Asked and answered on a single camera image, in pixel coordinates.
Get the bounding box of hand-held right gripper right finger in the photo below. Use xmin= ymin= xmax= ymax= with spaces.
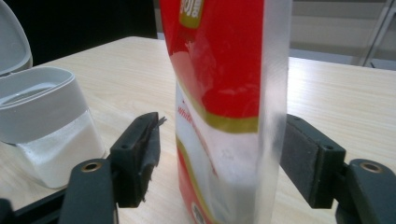
xmin=279 ymin=113 xmax=347 ymax=210

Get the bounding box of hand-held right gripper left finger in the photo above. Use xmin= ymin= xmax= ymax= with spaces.
xmin=109 ymin=111 xmax=168 ymax=209

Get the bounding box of clear jar with grey lid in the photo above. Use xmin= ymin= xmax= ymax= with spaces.
xmin=0 ymin=0 xmax=106 ymax=189

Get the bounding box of red and white sugar bag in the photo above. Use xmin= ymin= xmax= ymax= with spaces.
xmin=159 ymin=0 xmax=294 ymax=224

